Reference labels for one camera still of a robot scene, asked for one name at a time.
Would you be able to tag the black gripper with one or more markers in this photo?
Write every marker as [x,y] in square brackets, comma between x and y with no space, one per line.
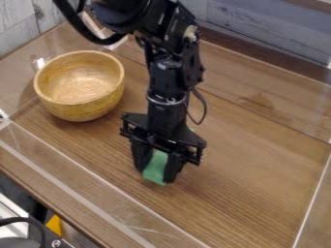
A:
[166,116]

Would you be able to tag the green rectangular block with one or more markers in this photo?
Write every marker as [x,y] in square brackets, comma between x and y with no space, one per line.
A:
[182,143]

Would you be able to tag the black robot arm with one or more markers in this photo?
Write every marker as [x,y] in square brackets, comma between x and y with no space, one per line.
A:
[166,31]

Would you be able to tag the brown wooden bowl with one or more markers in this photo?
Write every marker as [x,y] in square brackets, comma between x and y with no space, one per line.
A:
[81,85]

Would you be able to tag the yellow object under table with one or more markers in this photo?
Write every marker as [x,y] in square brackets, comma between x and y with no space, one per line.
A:
[55,225]

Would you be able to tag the black device with logo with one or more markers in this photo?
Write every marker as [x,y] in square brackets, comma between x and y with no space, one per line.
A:
[54,241]

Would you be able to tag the clear acrylic barrier wall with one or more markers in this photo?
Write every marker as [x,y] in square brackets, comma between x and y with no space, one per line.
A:
[259,194]

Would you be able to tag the clear acrylic corner bracket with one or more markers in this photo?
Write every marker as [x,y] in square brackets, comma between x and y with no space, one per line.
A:
[101,31]

